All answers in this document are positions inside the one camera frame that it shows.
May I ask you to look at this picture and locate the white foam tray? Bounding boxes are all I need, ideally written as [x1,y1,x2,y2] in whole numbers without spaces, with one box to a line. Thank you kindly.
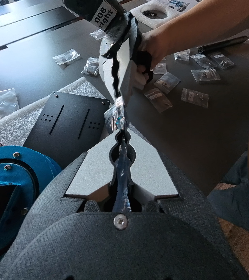
[130,0,180,29]

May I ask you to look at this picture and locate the white foam sheet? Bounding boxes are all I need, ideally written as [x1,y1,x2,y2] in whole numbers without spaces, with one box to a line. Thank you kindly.
[0,77,129,151]

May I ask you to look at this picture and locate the scattered small clear parts bags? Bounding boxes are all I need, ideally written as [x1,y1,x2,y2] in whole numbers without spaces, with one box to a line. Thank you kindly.
[0,29,249,125]

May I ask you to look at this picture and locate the person's leg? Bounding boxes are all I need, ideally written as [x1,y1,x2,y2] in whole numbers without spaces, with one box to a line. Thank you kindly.
[207,151,249,237]

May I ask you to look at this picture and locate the black cylindrical tool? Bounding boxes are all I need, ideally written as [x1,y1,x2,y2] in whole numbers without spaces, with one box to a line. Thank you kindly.
[197,35,249,55]

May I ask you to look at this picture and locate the person's right forearm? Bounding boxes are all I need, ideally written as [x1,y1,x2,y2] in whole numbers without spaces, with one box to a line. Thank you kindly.
[153,0,249,59]

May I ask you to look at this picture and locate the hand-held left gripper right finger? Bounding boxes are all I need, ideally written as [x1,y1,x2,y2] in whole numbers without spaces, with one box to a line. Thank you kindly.
[125,128,179,212]

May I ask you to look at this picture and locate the person's right hand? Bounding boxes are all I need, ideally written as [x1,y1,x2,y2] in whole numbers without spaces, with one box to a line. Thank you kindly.
[133,30,169,90]

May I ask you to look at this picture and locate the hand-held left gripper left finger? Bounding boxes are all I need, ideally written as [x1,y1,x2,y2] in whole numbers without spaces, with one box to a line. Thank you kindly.
[65,128,123,212]

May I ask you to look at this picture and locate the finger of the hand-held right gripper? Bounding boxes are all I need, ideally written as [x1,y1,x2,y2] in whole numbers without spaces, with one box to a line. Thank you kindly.
[98,54,121,104]
[114,39,137,102]

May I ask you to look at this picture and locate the black metal base plate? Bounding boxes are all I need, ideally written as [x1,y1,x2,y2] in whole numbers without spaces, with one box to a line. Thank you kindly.
[23,91,112,170]

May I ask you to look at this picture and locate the printed instruction sheet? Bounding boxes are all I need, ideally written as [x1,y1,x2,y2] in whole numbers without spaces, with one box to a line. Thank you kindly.
[168,0,191,12]

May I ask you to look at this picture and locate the silver plastic parts bag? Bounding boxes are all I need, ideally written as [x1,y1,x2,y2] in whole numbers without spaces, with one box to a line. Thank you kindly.
[104,96,133,213]

